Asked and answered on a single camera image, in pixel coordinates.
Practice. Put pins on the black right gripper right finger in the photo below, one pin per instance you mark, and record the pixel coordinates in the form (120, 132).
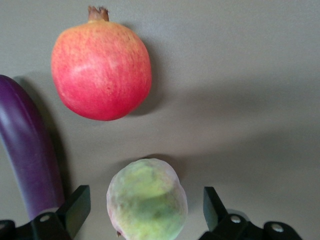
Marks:
(235, 227)

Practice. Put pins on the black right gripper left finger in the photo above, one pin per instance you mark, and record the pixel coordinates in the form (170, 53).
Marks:
(50, 227)

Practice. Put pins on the purple eggplant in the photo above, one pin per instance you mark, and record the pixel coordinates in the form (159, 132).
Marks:
(27, 150)

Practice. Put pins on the pale green round fruit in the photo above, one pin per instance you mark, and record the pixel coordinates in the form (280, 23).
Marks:
(147, 202)

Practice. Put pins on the red pomegranate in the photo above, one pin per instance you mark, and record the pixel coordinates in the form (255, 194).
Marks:
(100, 75)

